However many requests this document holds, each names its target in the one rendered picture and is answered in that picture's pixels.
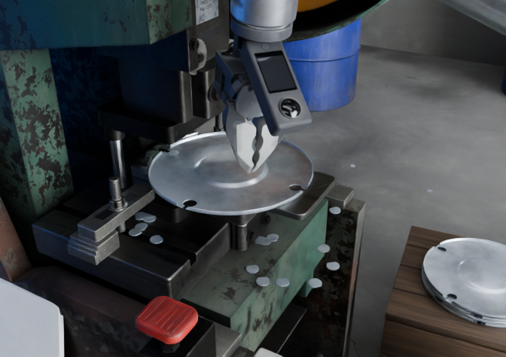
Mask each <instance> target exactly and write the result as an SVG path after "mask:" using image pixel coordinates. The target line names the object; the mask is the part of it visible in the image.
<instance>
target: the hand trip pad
mask: <svg viewBox="0 0 506 357"><path fill-rule="evenodd" d="M197 321H198V312H197V311H196V309H195V308H193V307H191V306H189V305H187V304H184V303H182V302H180V301H177V300H175V299H172V298H170V297H167V296H158V297H156V298H154V299H153V300H152V301H150V302H149V303H148V304H147V305H146V306H145V307H144V308H143V309H142V310H141V311H140V312H139V313H138V314H137V316H136V327H137V328H138V330H140V331H141V332H143V333H145V334H147V335H149V336H151V337H154V338H156V339H158V340H160V341H163V342H164V343H165V344H174V343H178V342H180V341H181V340H183V339H184V337H185V336H186V335H187V334H188V333H189V332H190V331H191V329H192V328H193V327H194V326H195V325H196V323H197Z"/></svg>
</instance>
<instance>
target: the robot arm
mask: <svg viewBox="0 0 506 357"><path fill-rule="evenodd" d="M439 1H441V2H443V3H444V4H446V5H449V6H450V7H452V8H455V9H456V10H457V11H460V12H462V13H463V14H466V15H467V16H469V17H471V18H473V19H475V20H477V21H478V22H480V23H482V24H484V25H486V26H488V27H489V28H491V29H494V30H495V31H497V32H500V33H501V34H503V35H505V36H506V0H439ZM297 5H298V0H231V3H230V12H231V21H230V28H231V29H232V31H233V32H234V40H233V42H231V43H230V45H229V47H228V49H227V50H217V51H216V53H215V78H214V88H215V89H216V91H217V92H218V94H219V96H220V97H221V99H222V101H223V102H224V104H226V108H225V109H224V110H223V113H222V123H223V127H224V130H225V133H226V134H227V137H228V139H229V140H230V145H231V148H232V149H233V153H234V154H235V156H236V159H237V161H238V162H239V165H240V166H241V167H242V168H243V169H244V170H245V171H246V172H247V173H250V172H254V171H256V170H257V168H258V167H259V166H260V165H261V164H262V163H263V162H264V161H265V160H266V159H267V158H268V157H269V156H270V154H271V153H272V152H273V150H274V148H275V147H276V145H277V144H278V143H280V142H281V140H282V137H283V136H284V135H287V134H291V133H299V132H303V131H305V130H306V129H307V128H308V127H309V125H310V124H311V123H312V116H311V114H310V112H309V109H308V107H307V105H306V102H305V99H304V98H303V94H302V92H301V90H300V87H299V84H298V82H297V79H296V77H295V75H294V72H293V69H292V67H291V64H290V62H289V60H288V57H287V54H286V52H285V49H284V47H283V45H282V42H281V41H282V40H285V39H286V38H288V37H289V36H290V35H291V33H292V27H293V21H294V20H295V19H296V14H297ZM232 44H233V46H232V47H231V45H232ZM231 53H232V54H231ZM224 54H226V55H224ZM227 54H228V55H227ZM230 54H231V55H230ZM252 118H253V120H252V122H251V119H252ZM254 137H255V139H256V143H255V153H254V151H253V149H252V146H251V144H252V141H253V139H254ZM253 154H254V155H253ZM252 155H253V156H252Z"/></svg>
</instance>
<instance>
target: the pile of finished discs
mask: <svg viewBox="0 0 506 357"><path fill-rule="evenodd" d="M422 281H423V284H424V286H425V288H426V290H427V292H428V293H429V294H430V295H431V297H432V298H433V299H434V300H435V301H436V302H437V303H439V304H440V305H441V306H442V307H443V308H445V309H446V310H448V311H450V312H451V313H453V314H455V315H457V316H459V317H461V318H463V319H466V320H468V321H470V322H474V323H477V321H480V322H481V323H480V324H481V325H486V326H491V327H497V328H506V246H505V245H503V244H501V243H496V242H493V241H489V240H482V239H476V238H456V239H451V240H445V241H443V242H441V243H440V244H439V245H437V246H435V247H434V246H433V247H431V248H430V249H429V250H428V252H427V253H426V255H425V258H424V261H423V263H422Z"/></svg>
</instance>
